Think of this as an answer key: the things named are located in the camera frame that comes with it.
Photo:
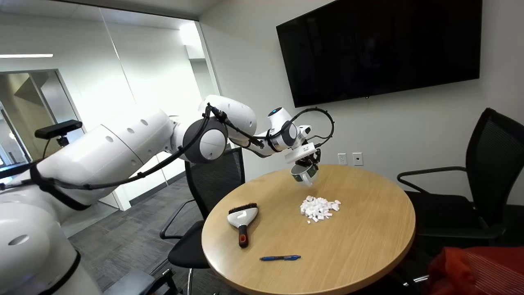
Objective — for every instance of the black office chair left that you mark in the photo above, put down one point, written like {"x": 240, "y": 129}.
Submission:
{"x": 208, "y": 184}

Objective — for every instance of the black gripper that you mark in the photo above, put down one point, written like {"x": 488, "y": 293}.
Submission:
{"x": 305, "y": 161}

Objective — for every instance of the white wall outlet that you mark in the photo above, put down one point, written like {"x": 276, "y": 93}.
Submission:
{"x": 357, "y": 160}

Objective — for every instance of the white paper pieces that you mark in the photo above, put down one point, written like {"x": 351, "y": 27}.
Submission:
{"x": 318, "y": 209}

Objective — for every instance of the black wall television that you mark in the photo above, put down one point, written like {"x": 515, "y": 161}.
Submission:
{"x": 364, "y": 48}

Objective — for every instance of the black office chair right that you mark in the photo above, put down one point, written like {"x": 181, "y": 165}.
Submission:
{"x": 493, "y": 161}

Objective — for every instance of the black office chair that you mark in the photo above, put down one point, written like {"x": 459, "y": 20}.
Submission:
{"x": 208, "y": 184}
{"x": 493, "y": 161}

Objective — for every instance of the red bag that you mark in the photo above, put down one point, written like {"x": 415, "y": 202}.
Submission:
{"x": 477, "y": 271}

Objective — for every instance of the white scraper black handle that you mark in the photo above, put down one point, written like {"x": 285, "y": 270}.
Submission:
{"x": 241, "y": 217}

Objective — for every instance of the white patterned mug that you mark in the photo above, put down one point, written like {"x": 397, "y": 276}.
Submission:
{"x": 305, "y": 173}

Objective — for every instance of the black camera on stand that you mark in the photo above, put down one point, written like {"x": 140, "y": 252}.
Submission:
{"x": 58, "y": 130}

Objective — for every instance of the blue pen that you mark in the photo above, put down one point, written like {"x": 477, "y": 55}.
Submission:
{"x": 279, "y": 258}

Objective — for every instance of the round wooden table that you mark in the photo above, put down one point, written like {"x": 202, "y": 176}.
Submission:
{"x": 359, "y": 245}

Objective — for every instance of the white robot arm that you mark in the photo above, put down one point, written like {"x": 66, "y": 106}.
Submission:
{"x": 36, "y": 258}

